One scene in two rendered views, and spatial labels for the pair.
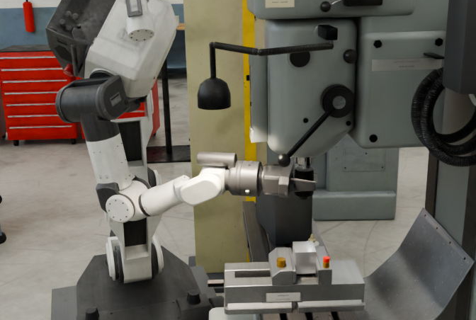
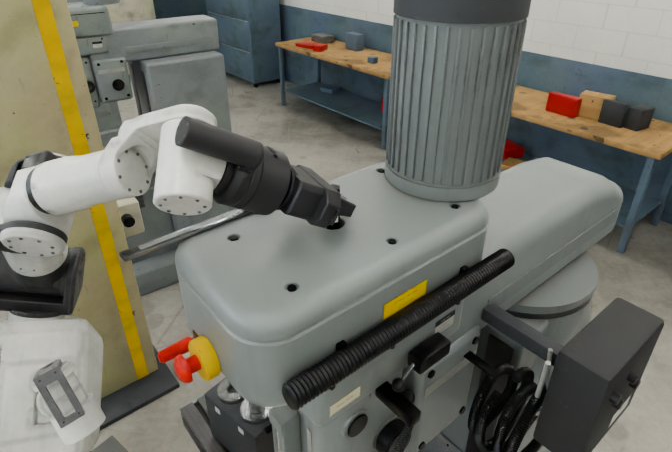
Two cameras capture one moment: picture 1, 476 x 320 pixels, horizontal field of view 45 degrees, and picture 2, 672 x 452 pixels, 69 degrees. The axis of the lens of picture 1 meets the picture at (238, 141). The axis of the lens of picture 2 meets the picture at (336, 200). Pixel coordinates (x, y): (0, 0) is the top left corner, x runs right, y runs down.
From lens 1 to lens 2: 1.01 m
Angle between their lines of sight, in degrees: 36
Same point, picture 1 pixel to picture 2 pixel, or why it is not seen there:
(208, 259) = not seen: hidden behind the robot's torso
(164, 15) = (88, 349)
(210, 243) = not seen: hidden behind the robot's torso
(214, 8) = (28, 135)
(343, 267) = not seen: outside the picture
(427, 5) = (467, 313)
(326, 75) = (379, 420)
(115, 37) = (24, 431)
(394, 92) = (440, 399)
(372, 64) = (425, 392)
